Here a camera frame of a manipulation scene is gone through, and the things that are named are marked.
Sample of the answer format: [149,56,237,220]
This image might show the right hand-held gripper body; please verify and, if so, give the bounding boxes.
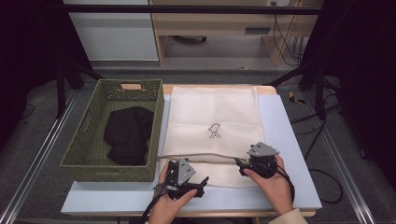
[247,142,280,179]

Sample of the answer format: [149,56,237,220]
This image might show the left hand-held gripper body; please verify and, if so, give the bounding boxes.
[153,158,196,200]

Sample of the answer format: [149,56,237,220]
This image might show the white mesh laundry bag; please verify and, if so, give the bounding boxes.
[158,85,266,189]

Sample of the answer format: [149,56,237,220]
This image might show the black cloth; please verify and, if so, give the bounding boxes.
[103,105,155,167]

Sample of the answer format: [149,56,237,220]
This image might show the green woven basket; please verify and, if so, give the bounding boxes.
[60,78,165,183]

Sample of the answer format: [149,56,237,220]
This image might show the person's left hand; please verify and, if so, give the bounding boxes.
[148,161,198,224]

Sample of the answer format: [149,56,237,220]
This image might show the person's right hand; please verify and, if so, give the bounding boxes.
[243,155,295,217]

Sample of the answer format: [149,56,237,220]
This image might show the yellow and black tool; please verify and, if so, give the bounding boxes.
[288,91,306,105]

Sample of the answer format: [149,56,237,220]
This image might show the black metal stand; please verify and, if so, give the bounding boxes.
[55,59,105,119]
[266,57,341,121]

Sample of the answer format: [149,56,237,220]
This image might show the chair base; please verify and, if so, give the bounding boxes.
[172,35,208,45]

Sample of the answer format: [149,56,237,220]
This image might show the black curtain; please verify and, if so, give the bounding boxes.
[0,0,92,150]
[302,0,396,189]

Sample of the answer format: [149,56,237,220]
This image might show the light wooden desk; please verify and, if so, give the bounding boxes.
[148,0,325,67]

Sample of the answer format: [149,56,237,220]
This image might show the white power outlet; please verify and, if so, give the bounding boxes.
[265,0,291,7]

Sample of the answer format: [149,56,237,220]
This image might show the white cabinet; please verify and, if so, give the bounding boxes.
[63,0,160,62]

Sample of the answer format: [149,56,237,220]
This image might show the black horizontal bar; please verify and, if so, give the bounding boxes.
[62,4,323,16]

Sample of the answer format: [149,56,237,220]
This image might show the left hand-held gripper cable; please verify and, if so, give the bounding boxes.
[140,191,164,224]

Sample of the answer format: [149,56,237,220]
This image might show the hand-held gripper cable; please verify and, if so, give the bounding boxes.
[140,191,164,224]
[265,162,296,204]

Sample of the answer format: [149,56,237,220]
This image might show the right hand-held gripper cable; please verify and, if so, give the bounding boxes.
[265,162,296,204]

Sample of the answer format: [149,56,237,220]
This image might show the aluminium rail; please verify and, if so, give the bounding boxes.
[0,91,79,224]
[303,92,377,224]

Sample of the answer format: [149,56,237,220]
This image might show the black hanging cables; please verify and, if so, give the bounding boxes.
[271,1,305,66]

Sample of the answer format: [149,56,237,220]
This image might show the thin black floor cable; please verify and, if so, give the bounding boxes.
[21,102,35,119]

